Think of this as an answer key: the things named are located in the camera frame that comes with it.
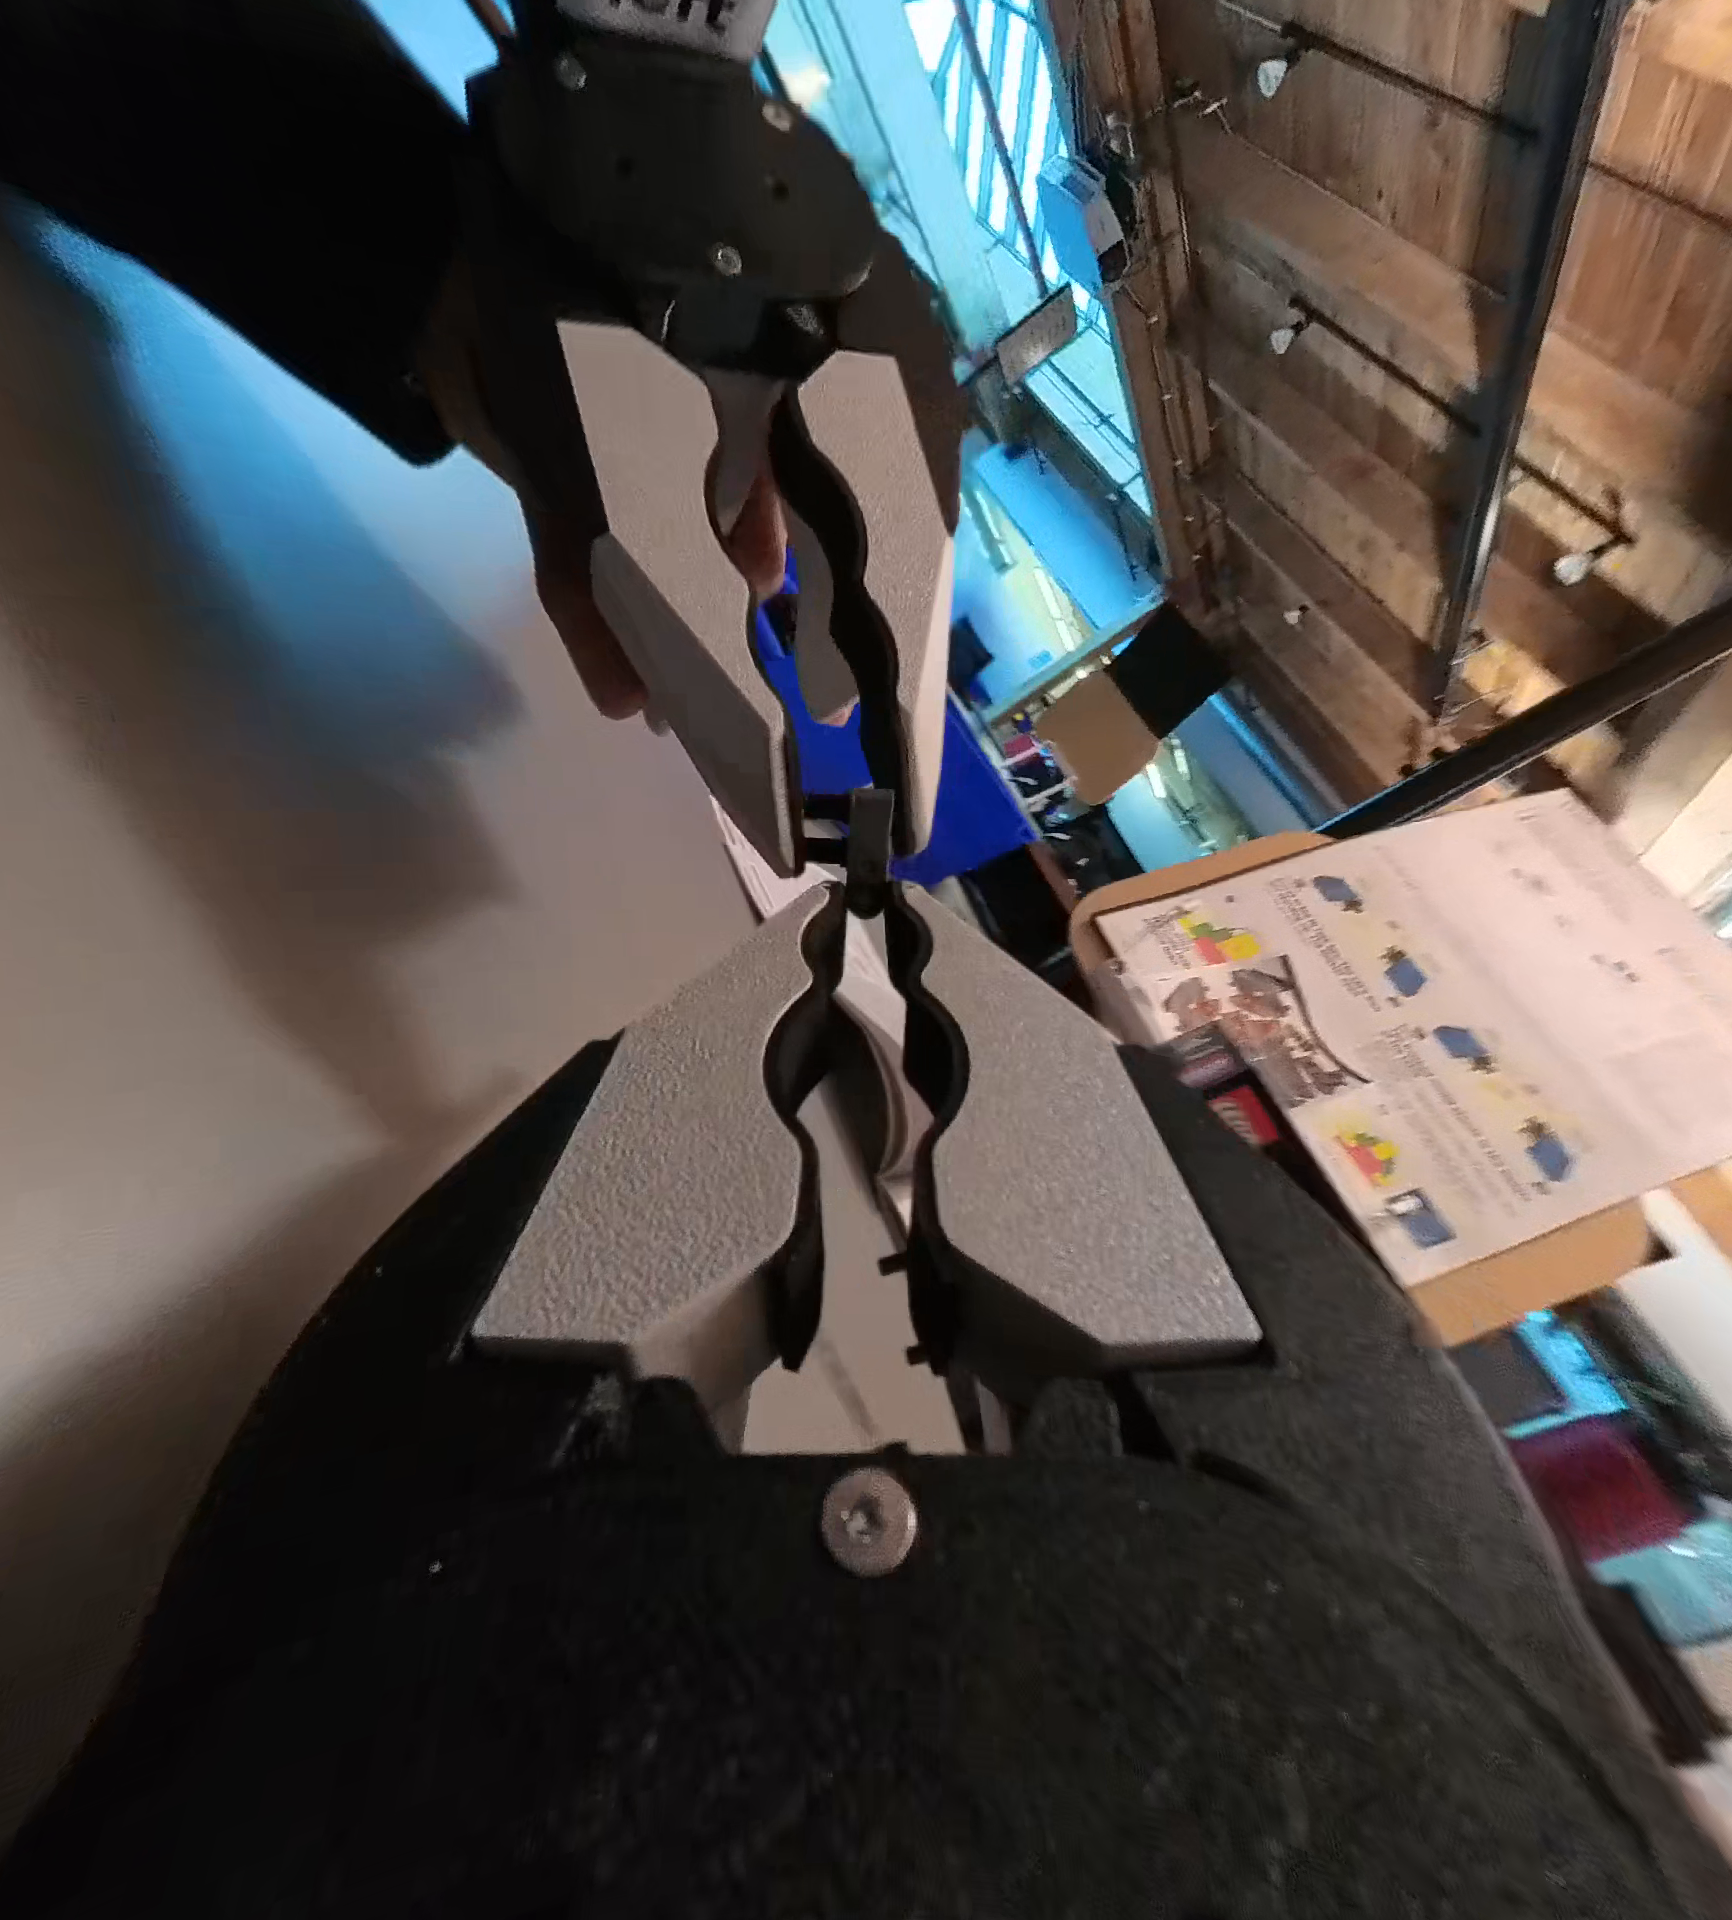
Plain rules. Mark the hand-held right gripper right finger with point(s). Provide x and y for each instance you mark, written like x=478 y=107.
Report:
x=1090 y=1185

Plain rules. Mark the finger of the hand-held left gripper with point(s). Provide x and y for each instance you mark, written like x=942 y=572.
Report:
x=670 y=571
x=897 y=571

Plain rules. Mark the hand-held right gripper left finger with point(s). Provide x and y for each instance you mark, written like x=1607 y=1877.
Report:
x=626 y=1185

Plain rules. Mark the small black toy pin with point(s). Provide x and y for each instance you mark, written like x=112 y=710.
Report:
x=863 y=849

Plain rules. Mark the person's left hand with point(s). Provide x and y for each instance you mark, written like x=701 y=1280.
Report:
x=580 y=630

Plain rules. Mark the black toy set box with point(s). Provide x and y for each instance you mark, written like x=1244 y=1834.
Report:
x=1241 y=1112

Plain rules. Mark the open white instruction booklet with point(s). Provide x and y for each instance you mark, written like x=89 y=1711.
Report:
x=850 y=1290

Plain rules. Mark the blue plastic bin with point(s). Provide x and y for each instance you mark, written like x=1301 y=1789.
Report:
x=975 y=811

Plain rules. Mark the brown black hanging panel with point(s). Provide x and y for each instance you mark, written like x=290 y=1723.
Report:
x=1129 y=704

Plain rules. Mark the brown cardboard board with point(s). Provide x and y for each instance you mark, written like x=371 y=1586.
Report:
x=1527 y=1290

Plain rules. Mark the ceiling spot lamp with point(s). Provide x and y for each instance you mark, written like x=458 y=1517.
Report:
x=1574 y=566
x=1275 y=73
x=1289 y=333

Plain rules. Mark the printed instruction sheet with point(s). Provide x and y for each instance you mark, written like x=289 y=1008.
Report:
x=1527 y=1021

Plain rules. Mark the black metal pole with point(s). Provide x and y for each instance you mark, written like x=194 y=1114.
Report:
x=1601 y=699

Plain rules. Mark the white wall device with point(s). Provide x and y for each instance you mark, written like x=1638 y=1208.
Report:
x=1090 y=218

